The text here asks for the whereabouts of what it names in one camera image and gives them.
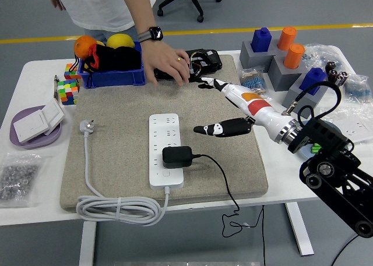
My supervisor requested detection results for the black wrist watch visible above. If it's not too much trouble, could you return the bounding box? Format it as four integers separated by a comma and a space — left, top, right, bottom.
136, 26, 164, 43

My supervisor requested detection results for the clear bag of striped resistors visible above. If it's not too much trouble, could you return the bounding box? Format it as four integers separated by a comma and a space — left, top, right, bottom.
238, 67, 273, 104

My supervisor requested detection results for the black drawstring pouch red trim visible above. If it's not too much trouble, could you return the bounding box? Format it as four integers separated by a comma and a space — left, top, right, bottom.
74, 43, 142, 88

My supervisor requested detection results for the person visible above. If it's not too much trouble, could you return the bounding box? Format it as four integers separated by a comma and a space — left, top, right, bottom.
51, 0, 161, 42

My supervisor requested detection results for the white table leg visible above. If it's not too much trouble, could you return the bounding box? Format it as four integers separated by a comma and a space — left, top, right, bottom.
78, 220, 97, 266
284, 202, 315, 257

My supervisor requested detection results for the white socket in clear bag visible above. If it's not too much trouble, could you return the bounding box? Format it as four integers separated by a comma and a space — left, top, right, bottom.
319, 106, 373, 147

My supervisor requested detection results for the thin black adapter cord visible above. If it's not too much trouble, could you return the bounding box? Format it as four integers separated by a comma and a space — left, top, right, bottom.
191, 152, 266, 266

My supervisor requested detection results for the bag of black cylinders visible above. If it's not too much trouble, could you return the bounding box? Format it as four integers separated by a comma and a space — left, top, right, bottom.
324, 61, 350, 91

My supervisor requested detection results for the large white wall switch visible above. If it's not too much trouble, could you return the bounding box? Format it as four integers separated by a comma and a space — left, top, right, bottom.
13, 109, 50, 144

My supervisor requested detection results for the light blue plate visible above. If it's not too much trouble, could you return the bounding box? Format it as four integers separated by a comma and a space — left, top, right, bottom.
300, 119, 350, 159

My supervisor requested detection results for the grey block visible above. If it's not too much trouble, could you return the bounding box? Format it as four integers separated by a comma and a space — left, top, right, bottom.
239, 40, 282, 72
281, 73, 332, 119
267, 55, 308, 92

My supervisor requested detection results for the black plug adapter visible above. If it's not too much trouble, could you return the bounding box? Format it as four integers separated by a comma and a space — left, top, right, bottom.
161, 146, 193, 169

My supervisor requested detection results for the white power strip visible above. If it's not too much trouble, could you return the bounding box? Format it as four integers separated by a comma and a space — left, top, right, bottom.
149, 113, 185, 190

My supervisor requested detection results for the blue square peg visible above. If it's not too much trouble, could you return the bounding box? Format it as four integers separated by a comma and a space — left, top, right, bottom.
299, 67, 328, 97
251, 27, 273, 54

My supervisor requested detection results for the purple plate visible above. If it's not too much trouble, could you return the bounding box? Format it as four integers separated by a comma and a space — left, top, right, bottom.
9, 105, 64, 150

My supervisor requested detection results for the small white wall switch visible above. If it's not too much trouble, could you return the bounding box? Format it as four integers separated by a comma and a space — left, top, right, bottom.
40, 98, 65, 136

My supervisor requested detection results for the crumpled clear plastic bag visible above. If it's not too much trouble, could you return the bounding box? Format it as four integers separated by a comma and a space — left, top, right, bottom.
302, 42, 343, 72

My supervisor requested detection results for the small colourful puzzle cube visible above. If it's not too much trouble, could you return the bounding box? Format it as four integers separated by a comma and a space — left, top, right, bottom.
64, 62, 82, 80

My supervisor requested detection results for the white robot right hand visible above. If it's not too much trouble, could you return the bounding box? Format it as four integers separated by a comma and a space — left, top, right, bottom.
193, 76, 295, 143

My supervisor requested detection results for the orange fruit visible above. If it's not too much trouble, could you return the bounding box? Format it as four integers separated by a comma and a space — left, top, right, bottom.
73, 35, 98, 60

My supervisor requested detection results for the orange cylinder peg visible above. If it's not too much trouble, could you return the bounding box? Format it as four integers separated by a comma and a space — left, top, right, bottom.
283, 43, 306, 70
276, 26, 298, 51

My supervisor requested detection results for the yellow lemon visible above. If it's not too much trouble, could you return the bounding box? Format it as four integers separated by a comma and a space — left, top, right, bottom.
106, 33, 136, 49

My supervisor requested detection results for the blue plastic bin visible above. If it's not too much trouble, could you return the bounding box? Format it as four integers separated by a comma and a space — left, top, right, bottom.
78, 40, 146, 89

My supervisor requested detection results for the large colourful puzzle cube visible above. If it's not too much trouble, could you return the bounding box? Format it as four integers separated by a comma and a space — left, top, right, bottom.
57, 79, 81, 106

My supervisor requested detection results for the grey-brown mat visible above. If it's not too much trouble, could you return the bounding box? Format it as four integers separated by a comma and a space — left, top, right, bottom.
59, 54, 269, 213

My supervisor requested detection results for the black floor cable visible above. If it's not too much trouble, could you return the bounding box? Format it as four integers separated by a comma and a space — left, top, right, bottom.
331, 233, 359, 266

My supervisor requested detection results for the black electronic device with wires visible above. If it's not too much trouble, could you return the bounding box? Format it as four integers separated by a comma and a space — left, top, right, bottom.
153, 48, 224, 83

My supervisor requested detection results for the grey power cord with plug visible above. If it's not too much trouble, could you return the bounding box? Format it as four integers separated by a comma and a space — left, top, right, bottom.
75, 119, 171, 228

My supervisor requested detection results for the clear bag of metal nuts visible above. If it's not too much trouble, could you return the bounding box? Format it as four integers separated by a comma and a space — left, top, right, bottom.
0, 152, 49, 208

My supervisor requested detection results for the person's left hand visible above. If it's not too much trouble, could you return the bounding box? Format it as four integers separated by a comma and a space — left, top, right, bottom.
140, 38, 192, 88

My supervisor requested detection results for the metal pen tool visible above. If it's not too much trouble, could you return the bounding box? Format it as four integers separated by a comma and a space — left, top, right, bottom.
53, 75, 61, 102

